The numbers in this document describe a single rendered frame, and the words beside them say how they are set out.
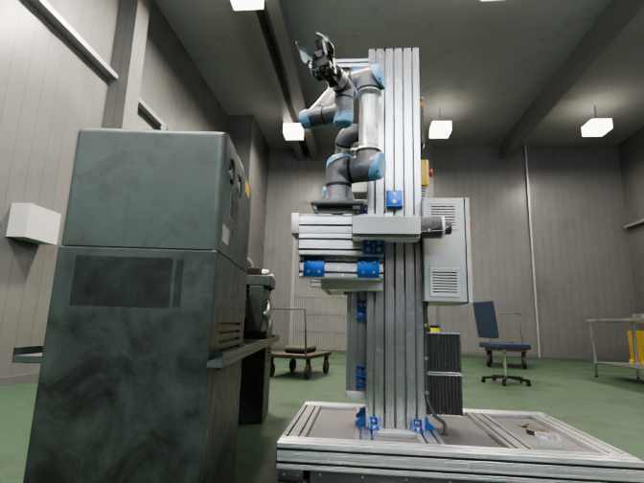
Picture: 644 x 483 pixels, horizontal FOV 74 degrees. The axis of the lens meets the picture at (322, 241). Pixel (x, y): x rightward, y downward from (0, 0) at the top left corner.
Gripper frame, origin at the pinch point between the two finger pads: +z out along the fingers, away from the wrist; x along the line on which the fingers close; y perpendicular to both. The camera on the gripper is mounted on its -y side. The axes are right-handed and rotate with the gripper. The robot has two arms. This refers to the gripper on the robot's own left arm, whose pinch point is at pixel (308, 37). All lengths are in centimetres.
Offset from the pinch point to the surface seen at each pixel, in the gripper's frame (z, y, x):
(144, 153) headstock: 21, 35, 51
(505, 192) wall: -1097, -268, -47
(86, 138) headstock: 30, 28, 66
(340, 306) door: -932, -10, 401
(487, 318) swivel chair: -474, 80, 3
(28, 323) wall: -150, 46, 406
